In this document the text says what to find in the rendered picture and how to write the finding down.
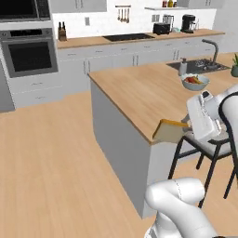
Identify grey base cupboards run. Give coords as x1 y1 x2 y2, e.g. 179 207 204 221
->
57 33 225 96

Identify steel wall oven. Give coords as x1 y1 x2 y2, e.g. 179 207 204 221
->
0 27 60 79

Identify grey island with wooden top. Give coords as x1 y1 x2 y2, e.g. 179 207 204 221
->
87 51 238 219

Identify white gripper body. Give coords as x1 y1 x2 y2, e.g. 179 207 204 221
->
186 94 223 142

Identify black stool with grey seat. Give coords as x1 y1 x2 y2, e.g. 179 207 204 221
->
167 129 238 209

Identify steel sink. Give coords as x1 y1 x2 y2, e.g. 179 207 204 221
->
165 58 231 74

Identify black toaster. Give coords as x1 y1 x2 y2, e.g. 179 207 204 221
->
152 21 172 36

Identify white wall shelf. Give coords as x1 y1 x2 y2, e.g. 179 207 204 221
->
144 6 188 11

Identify grey wall cupboards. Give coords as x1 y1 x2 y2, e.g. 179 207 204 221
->
48 0 108 14

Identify black microwave oven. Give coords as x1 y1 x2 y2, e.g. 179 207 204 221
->
0 0 52 22

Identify grey tap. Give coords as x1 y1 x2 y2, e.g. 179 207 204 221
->
201 38 220 65

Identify green potted plant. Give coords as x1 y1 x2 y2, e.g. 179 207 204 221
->
230 53 238 78

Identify white soap dispenser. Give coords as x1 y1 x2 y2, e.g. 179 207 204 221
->
178 57 189 77

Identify grey fridge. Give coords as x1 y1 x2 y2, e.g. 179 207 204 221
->
0 60 17 113

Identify bread slice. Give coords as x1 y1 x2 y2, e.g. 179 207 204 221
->
152 118 191 144

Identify wooden knife block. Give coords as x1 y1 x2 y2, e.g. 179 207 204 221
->
58 20 68 42

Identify black hob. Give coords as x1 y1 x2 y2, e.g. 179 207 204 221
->
102 33 156 43

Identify pale blue fruit bowl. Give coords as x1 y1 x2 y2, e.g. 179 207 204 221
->
180 73 211 92

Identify grey drawers below oven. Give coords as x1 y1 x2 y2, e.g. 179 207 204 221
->
7 73 65 110

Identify black coffee machine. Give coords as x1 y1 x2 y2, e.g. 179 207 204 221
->
180 14 197 34

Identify rail with hanging tools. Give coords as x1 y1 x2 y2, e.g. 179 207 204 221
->
114 4 132 24

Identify grey blender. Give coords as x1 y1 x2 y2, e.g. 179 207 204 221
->
162 13 176 33

